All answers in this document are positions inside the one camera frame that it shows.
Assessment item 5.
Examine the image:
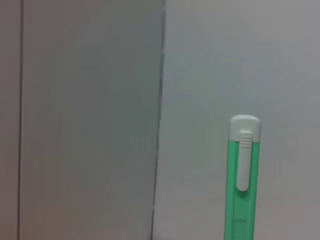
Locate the green utility knife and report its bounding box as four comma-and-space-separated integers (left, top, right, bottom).
223, 114, 263, 240

